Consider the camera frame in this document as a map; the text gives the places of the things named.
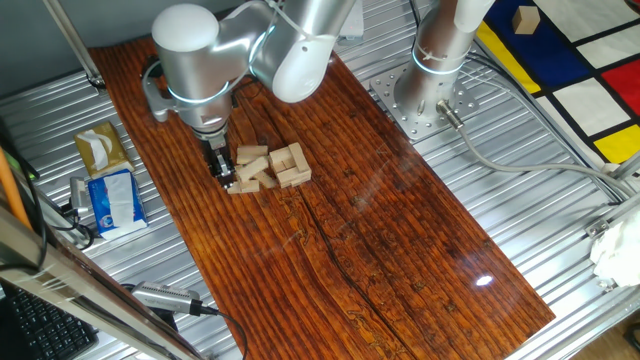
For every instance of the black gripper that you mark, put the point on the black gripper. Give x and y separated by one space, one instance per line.
215 141

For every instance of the protruding wooden Jenga block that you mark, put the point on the protruding wooden Jenga block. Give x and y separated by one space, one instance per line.
233 188

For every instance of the wooden Jenga block tower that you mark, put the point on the wooden Jenga block tower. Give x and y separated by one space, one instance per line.
292 165

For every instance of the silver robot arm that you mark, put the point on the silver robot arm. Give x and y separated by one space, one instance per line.
192 65

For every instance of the gold tissue pack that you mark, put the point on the gold tissue pack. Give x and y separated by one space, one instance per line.
120 155

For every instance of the blue tissue pack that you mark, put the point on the blue tissue pack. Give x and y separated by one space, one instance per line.
96 202

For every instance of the light grey adapter box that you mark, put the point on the light grey adapter box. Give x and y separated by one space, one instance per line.
80 192

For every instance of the brown wooden board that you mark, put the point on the brown wooden board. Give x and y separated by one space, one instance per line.
375 240

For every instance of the silver perforated mounting plate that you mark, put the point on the silver perforated mounting plate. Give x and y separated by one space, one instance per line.
395 100

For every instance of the white power strip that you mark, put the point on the white power strip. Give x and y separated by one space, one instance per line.
354 27

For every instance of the orange stick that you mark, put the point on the orange stick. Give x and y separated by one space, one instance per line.
10 185

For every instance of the black keyboard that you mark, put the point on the black keyboard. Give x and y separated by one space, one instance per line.
45 330

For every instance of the small wooden cube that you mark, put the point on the small wooden cube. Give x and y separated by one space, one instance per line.
525 21

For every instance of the colourful Mondrian pattern cloth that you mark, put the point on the colourful Mondrian pattern cloth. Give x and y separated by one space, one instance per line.
590 105

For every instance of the white crumpled cloth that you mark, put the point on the white crumpled cloth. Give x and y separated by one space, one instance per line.
620 255

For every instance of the light grey camera mount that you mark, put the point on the light grey camera mount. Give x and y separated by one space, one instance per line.
157 105

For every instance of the silver depth camera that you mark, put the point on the silver depth camera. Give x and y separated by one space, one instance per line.
165 297

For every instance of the silver aluminium frame bar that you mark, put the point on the silver aluminium frame bar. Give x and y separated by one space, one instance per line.
60 280
75 45

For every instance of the silver corner bracket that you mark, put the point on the silver corner bracket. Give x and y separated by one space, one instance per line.
596 228

